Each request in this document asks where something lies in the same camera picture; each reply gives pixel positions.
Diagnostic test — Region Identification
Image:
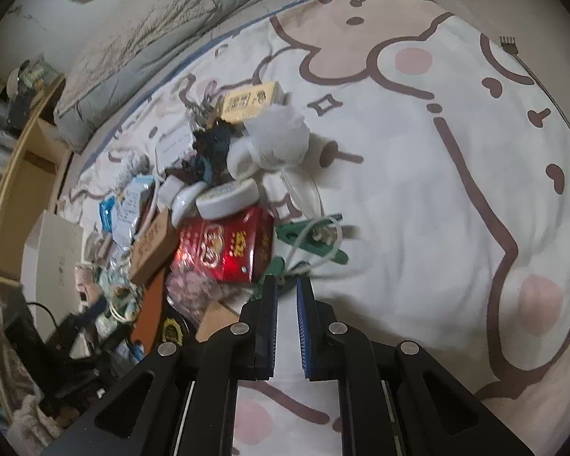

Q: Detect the green plastic clip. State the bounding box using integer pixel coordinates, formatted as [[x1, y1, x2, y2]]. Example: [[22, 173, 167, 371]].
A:
[[276, 213, 349, 269], [263, 256, 310, 279]]

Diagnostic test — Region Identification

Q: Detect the red cigarette box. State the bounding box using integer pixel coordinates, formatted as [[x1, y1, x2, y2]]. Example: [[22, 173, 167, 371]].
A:
[[171, 205, 274, 284]]

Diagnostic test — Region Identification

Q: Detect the bag of pink beads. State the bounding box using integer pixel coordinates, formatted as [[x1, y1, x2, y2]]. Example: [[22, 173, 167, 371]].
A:
[[165, 271, 230, 325]]

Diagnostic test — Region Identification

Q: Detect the black round tin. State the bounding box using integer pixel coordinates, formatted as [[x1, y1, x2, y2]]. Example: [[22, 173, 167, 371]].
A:
[[158, 309, 196, 347]]

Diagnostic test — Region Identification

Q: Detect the brown leather piece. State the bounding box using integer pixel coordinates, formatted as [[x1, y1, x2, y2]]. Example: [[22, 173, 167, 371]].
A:
[[130, 269, 166, 355]]

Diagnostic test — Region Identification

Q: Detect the wooden block with text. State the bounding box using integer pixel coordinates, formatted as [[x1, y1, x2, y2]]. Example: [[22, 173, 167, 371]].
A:
[[128, 209, 179, 286]]

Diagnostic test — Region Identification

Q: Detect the white tape roll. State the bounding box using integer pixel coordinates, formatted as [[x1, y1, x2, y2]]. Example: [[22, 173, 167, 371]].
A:
[[226, 137, 260, 180]]

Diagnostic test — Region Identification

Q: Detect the white blue medicine sachet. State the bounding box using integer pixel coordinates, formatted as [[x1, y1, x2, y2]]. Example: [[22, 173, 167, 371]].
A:
[[98, 175, 155, 247]]

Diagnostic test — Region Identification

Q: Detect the white fluffy pompom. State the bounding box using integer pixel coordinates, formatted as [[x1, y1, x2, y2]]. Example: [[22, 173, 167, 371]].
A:
[[244, 104, 310, 170]]

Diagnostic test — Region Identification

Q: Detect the yellow cardboard box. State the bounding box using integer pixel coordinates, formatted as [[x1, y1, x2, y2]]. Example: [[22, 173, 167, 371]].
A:
[[220, 81, 286, 124]]

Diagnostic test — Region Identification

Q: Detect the white cardboard box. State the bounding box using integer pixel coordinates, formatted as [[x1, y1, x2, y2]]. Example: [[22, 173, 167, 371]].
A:
[[20, 210, 83, 323]]

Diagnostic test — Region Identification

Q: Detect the cartoon printed bed sheet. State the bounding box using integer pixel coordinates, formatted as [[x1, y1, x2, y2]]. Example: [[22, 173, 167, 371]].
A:
[[60, 0, 570, 455]]

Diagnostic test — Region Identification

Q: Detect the wooden shelf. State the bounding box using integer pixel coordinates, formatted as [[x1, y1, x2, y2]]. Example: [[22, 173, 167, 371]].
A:
[[0, 75, 72, 421]]

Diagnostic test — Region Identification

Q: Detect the grey quilted blanket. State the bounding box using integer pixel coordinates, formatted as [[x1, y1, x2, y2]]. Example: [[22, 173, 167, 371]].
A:
[[54, 0, 259, 152]]

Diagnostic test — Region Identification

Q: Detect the black cable with connector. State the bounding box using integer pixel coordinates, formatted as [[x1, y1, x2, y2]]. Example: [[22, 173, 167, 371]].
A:
[[498, 35, 570, 163]]

